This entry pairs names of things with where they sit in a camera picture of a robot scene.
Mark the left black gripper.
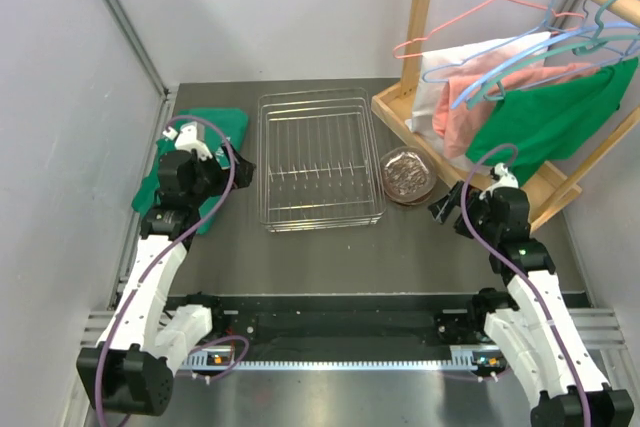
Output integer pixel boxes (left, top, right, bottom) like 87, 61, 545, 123
187, 142, 254, 206

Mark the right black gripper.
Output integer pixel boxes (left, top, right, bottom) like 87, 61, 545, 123
427, 180, 501, 243

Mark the clear glass plate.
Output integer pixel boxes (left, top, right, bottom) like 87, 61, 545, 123
380, 146, 437, 188

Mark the amber glass plate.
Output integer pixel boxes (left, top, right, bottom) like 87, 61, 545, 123
384, 182, 436, 206

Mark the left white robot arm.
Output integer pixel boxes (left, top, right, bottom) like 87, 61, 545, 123
76, 146, 255, 416

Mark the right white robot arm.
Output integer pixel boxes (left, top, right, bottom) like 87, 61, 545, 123
429, 182, 635, 426

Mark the wooden clothes rack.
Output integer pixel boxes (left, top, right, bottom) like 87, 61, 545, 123
372, 0, 639, 231

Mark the folded green t-shirt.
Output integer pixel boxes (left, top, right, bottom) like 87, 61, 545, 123
132, 108, 249, 240

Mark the pink hanging garment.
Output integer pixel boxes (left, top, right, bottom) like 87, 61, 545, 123
432, 63, 600, 160

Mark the green hanging garment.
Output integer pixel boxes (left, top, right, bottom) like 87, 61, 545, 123
466, 58, 639, 184

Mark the teal plastic hanger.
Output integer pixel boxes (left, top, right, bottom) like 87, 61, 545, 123
452, 0, 639, 110

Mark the white hanging garment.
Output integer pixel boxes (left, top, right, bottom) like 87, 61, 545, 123
405, 31, 551, 153

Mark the light blue plastic hanger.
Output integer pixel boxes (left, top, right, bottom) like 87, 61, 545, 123
572, 20, 639, 56

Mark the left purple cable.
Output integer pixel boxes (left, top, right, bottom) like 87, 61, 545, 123
93, 115, 251, 427

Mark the purple cable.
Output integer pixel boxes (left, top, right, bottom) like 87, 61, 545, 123
459, 143, 593, 427
93, 115, 251, 427

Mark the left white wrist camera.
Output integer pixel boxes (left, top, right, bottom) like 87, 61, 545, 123
162, 122, 216, 161

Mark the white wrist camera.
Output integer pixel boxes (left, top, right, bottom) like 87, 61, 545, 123
162, 122, 216, 161
479, 162, 519, 200

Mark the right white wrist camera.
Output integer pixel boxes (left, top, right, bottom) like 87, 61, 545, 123
479, 162, 519, 200

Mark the wire dish rack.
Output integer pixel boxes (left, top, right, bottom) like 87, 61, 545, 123
257, 88, 386, 233

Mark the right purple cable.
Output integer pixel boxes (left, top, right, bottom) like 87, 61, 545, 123
459, 143, 593, 427

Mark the slotted cable duct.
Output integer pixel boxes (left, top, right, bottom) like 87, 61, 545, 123
179, 346, 509, 376

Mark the pink wire hanger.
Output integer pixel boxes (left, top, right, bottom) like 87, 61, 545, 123
392, 0, 584, 60

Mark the aluminium frame profile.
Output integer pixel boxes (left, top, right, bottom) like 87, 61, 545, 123
103, 0, 169, 98

